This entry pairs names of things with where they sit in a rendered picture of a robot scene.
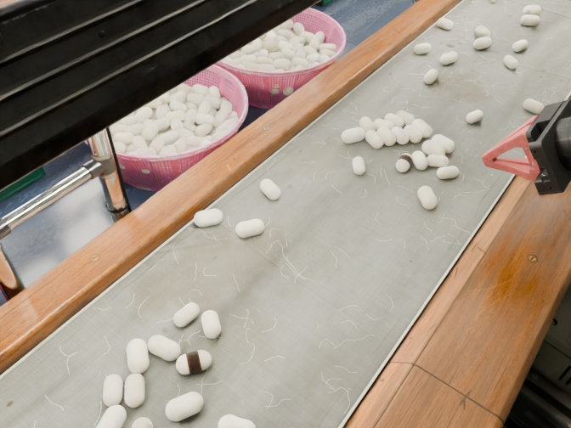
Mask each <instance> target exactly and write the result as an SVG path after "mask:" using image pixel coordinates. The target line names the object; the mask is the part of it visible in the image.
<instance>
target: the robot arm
mask: <svg viewBox="0 0 571 428"><path fill-rule="evenodd" d="M515 147H518V148H523V150H524V153H525V155H526V156H527V158H499V157H497V156H499V155H501V154H503V153H505V152H507V151H508V150H510V149H513V148H515ZM482 160H483V163H484V164H485V166H486V167H490V168H494V169H497V170H501V171H504V172H510V173H513V174H515V175H518V176H519V177H523V178H526V179H528V180H530V181H533V182H534V185H535V187H536V188H537V191H538V193H539V194H540V195H543V194H559V193H563V192H564V191H565V189H566V188H567V186H568V184H569V182H570V181H571V99H568V100H563V101H560V102H557V103H554V104H548V105H546V106H545V108H544V109H543V110H542V111H541V112H540V114H539V115H535V116H533V117H531V118H530V119H529V120H528V121H526V122H525V123H524V124H522V125H521V126H520V127H519V128H518V129H517V130H515V131H514V132H512V133H511V134H510V135H509V136H507V137H506V138H504V139H503V140H502V141H500V142H499V143H498V144H497V145H496V146H494V147H493V148H492V149H490V150H488V151H487V152H486V153H484V154H483V156H482Z"/></svg>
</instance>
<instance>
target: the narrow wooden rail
mask: <svg viewBox="0 0 571 428"><path fill-rule="evenodd" d="M461 1H462V0H420V1H418V2H417V3H415V4H414V5H413V6H411V7H410V8H408V9H407V10H405V11H404V12H403V13H402V14H401V15H399V16H398V17H396V18H395V19H394V20H392V21H391V22H389V23H388V24H387V25H385V26H383V27H382V28H381V29H380V30H379V31H377V32H376V33H374V34H373V35H372V36H370V37H369V38H367V39H366V40H365V41H363V42H362V43H360V45H358V46H357V47H356V48H354V49H352V50H351V51H350V52H348V53H347V54H345V55H344V56H343V57H341V58H340V59H339V60H338V61H336V62H335V63H334V64H332V65H331V66H329V67H328V68H326V69H325V70H323V71H322V72H321V73H319V74H318V75H317V76H316V77H314V78H313V79H312V80H310V81H309V82H307V83H306V84H304V85H303V86H302V87H300V88H299V89H297V90H296V91H295V92H294V93H292V94H291V95H290V96H288V97H287V98H286V99H284V100H282V101H281V102H280V103H278V104H277V105H276V106H275V107H273V108H272V109H271V110H269V111H268V112H266V113H265V114H264V115H262V116H260V117H259V118H258V119H256V120H255V121H254V122H253V123H251V124H250V125H249V126H247V127H246V128H244V129H243V130H242V131H240V132H238V133H237V134H236V135H234V136H233V137H232V138H231V139H230V140H228V141H227V142H226V143H225V144H223V145H222V146H220V147H219V148H217V149H216V150H214V151H213V152H211V154H209V155H208V156H206V157H205V158H203V159H202V160H200V161H199V162H198V163H196V164H195V165H193V166H192V167H191V168H190V169H189V170H187V171H186V172H184V173H183V174H181V175H180V176H179V177H177V178H176V179H174V180H173V181H171V182H170V183H169V184H168V185H167V186H165V187H164V188H163V189H161V190H160V191H158V192H157V193H156V194H154V195H153V196H151V197H150V198H149V199H147V200H146V201H145V202H144V203H143V204H142V205H140V206H139V207H137V208H136V209H135V210H133V211H131V212H130V213H128V214H127V215H126V216H125V217H123V218H122V219H120V220H119V221H117V222H116V223H114V224H113V225H111V226H110V227H109V228H107V229H106V230H105V231H104V232H102V233H101V234H99V235H98V236H97V237H95V238H94V239H92V240H91V241H89V242H88V243H87V244H85V245H84V246H83V247H82V248H80V249H79V250H78V251H76V252H75V253H73V254H72V255H70V256H69V257H67V258H66V259H65V260H64V261H63V262H61V263H60V264H58V265H57V266H56V267H54V268H53V269H51V270H50V271H48V272H47V273H45V274H44V275H43V276H42V277H41V278H40V279H38V280H36V281H35V282H34V283H32V284H31V285H29V286H28V287H27V288H25V289H24V290H22V291H21V292H20V293H19V294H18V295H16V296H14V297H13V298H12V299H10V300H9V301H7V302H6V303H5V304H3V305H2V306H0V375H2V374H3V373H4V372H5V371H6V370H8V369H9V368H10V367H12V366H13V365H14V364H15V363H17V362H18V361H19V360H20V359H22V358H23V357H24V356H25V355H26V354H27V353H28V352H30V351H31V350H32V349H33V348H35V347H36V346H37V345H39V344H40V343H41V342H42V341H44V340H45V339H46V338H47V337H49V336H50V335H51V334H53V332H54V331H55V330H57V329H58V328H59V327H60V326H62V325H63V324H64V323H66V322H67V321H68V320H69V319H71V318H72V317H73V316H75V315H76V314H77V313H78V312H80V311H81V310H82V309H83V308H84V307H85V306H86V305H88V304H89V303H90V302H91V301H93V300H94V299H95V298H96V297H98V296H99V295H100V294H102V293H103V292H104V291H105V290H107V289H108V288H109V287H110V286H112V285H113V284H114V283H115V282H116V281H117V280H118V279H120V278H121V277H122V276H123V275H125V274H126V273H127V272H129V271H130V270H131V269H132V268H134V267H135V266H136V265H137V264H139V263H140V262H141V261H143V260H144V259H145V258H146V257H147V256H148V255H149V254H150V253H152V252H153V251H154V250H156V249H157V248H158V247H159V246H160V245H162V244H163V243H164V242H166V241H167V240H168V239H170V238H171V237H172V236H173V235H174V234H175V233H177V231H179V230H180V229H181V228H183V227H184V226H185V225H186V224H188V223H189V222H190V221H191V220H193V219H194V216H195V214H196V213H197V212H198V211H204V210H205V209H206V208H207V207H208V206H210V205H211V204H212V203H213V202H215V201H216V200H217V199H218V198H220V197H221V196H222V195H223V194H225V193H226V192H227V191H229V190H230V189H231V188H232V187H234V186H235V185H236V184H237V183H238V182H239V181H240V180H242V179H243V178H244V177H245V176H247V175H248V174H249V173H250V172H252V171H253V170H254V169H256V168H257V167H258V166H259V165H261V164H262V163H263V162H264V161H266V160H267V159H268V158H269V157H270V156H271V155H272V154H274V153H275V152H276V151H277V150H279V149H280V148H281V147H283V146H284V145H285V144H287V143H288V142H289V141H290V140H291V139H293V138H294V137H295V136H296V135H298V133H300V132H301V131H302V130H303V129H304V128H306V127H307V126H308V125H310V124H311V123H312V122H313V121H315V120H316V119H317V118H318V117H320V116H321V115H322V114H324V113H325V112H326V111H327V110H328V109H329V108H330V107H331V106H333V105H334V104H335V103H337V102H338V101H339V100H340V99H342V98H343V97H344V96H345V95H347V94H348V93H349V92H351V91H352V90H353V89H354V88H356V87H357V86H358V85H359V84H360V83H361V82H362V81H364V80H365V79H366V78H367V77H369V76H370V75H371V74H372V73H374V72H375V71H376V70H378V69H379V68H380V67H381V66H383V65H384V64H385V63H386V62H388V61H389V60H390V59H391V58H392V57H393V56H394V55H396V54H397V53H398V52H400V51H401V50H402V49H403V48H405V47H406V46H407V45H408V44H410V43H411V42H412V41H414V40H415V39H416V38H417V37H418V36H420V34H422V33H423V32H424V31H425V30H427V29H428V28H429V27H430V26H431V25H433V24H434V23H435V22H437V21H438V20H439V19H440V18H442V17H443V16H444V15H445V14H447V13H448V12H449V11H450V10H451V9H452V8H454V7H455V6H456V5H457V4H458V3H460V2H461Z"/></svg>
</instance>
